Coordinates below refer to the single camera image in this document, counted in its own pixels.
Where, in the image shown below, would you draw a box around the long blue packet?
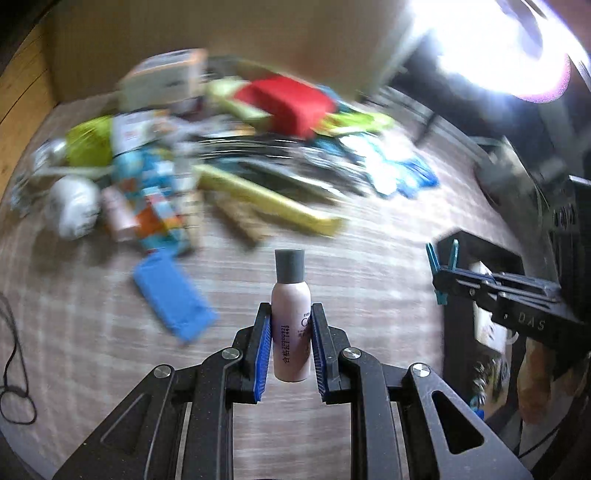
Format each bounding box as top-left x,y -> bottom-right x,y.
392,148 -> 440,199

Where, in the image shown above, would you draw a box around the small blue packet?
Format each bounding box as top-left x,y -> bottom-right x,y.
362,138 -> 407,197

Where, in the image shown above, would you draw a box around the colourful printed packet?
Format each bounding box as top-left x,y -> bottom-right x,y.
113,152 -> 195,256

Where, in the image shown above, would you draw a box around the cardboard box with white label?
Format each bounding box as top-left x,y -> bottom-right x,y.
117,48 -> 209,112

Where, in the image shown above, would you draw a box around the white printed box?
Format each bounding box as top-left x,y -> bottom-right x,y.
466,261 -> 509,352

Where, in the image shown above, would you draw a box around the plaid cloth desktop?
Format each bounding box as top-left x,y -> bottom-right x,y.
0,88 -> 555,480

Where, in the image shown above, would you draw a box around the long yellow-green packet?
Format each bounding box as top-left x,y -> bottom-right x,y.
196,166 -> 347,238

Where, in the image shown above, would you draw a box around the green plastic tube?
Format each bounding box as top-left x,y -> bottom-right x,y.
323,113 -> 396,138

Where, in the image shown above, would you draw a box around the black cable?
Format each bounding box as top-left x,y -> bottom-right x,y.
0,291 -> 38,426

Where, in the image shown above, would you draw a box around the red box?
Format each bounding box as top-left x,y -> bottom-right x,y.
235,78 -> 336,140

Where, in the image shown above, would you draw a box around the beige wooden cabinet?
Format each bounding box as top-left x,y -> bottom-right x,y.
46,0 -> 409,104

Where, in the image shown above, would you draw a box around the white jar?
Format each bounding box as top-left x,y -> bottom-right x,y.
48,178 -> 101,239

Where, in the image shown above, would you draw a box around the light green packet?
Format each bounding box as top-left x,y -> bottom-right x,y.
207,80 -> 274,131

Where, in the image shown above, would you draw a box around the person's right hand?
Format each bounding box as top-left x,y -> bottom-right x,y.
517,345 -> 554,424

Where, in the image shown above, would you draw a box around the yellow-green round pouch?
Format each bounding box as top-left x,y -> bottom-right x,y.
65,115 -> 115,168

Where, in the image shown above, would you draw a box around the pink bottle with grey cap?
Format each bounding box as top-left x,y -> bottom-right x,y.
270,248 -> 313,383

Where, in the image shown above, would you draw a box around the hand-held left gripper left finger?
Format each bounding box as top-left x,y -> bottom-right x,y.
53,302 -> 273,480

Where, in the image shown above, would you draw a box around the small pink bottle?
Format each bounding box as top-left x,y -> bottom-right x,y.
100,185 -> 140,244

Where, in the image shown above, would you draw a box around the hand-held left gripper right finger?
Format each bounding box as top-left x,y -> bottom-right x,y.
310,302 -> 532,480

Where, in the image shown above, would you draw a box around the metal clips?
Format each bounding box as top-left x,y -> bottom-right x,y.
471,360 -> 509,409

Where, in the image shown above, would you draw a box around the black storage box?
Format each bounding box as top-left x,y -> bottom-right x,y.
436,231 -> 527,418

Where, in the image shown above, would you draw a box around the tan wooden clips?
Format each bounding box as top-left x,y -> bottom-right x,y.
215,194 -> 274,244

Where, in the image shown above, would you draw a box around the flat blue pad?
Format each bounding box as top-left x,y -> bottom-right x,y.
133,254 -> 219,343

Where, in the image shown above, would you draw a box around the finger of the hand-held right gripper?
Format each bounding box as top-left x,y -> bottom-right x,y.
480,272 -> 561,297
434,268 -> 498,302

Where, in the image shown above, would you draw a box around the pile of metal tools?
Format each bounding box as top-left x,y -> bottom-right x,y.
203,134 -> 370,206

